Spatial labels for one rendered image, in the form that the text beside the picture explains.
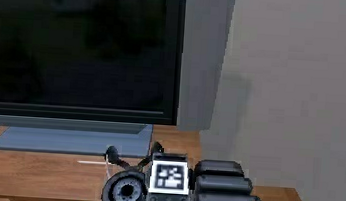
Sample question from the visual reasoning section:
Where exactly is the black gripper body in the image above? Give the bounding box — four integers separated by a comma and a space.
101, 165, 152, 201

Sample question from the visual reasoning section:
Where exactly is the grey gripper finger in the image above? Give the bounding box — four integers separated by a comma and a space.
104, 145, 136, 171
137, 140, 165, 173

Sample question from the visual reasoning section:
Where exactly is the brown wooden television table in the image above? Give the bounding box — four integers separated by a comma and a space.
0, 115, 319, 201

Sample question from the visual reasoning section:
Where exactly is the black flat television set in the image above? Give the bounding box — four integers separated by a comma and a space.
0, 0, 188, 162

